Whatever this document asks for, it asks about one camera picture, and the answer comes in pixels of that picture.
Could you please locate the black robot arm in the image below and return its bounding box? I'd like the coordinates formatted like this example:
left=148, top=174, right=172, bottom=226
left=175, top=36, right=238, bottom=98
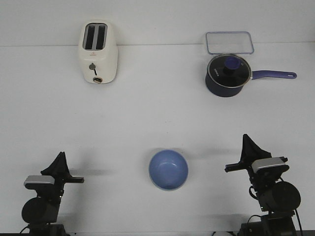
left=21, top=151, right=84, bottom=236
left=224, top=134, right=301, bottom=236

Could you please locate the dark blue saucepan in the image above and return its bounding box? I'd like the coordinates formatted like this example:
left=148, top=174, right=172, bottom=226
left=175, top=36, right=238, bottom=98
left=205, top=66, right=297, bottom=97

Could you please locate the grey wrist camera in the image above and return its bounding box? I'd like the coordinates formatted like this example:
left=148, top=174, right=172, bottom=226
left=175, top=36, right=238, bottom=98
left=252, top=157, right=289, bottom=174
left=24, top=175, right=55, bottom=190

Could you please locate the glass lid with blue knob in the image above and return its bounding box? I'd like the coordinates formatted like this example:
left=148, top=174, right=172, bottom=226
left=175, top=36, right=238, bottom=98
left=207, top=54, right=252, bottom=89

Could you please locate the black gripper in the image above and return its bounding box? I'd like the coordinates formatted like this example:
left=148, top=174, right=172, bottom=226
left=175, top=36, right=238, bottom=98
left=224, top=134, right=288, bottom=187
left=41, top=152, right=84, bottom=197

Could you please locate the blue bowl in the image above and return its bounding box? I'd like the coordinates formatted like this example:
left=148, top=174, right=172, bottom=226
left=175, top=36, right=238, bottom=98
left=148, top=149, right=189, bottom=191

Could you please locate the clear blue-rimmed food container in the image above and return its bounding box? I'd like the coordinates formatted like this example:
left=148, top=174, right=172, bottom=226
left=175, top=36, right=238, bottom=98
left=205, top=31, right=254, bottom=55

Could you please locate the cream two-slot toaster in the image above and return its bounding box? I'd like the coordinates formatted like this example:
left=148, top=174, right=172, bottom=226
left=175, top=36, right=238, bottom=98
left=78, top=20, right=118, bottom=84

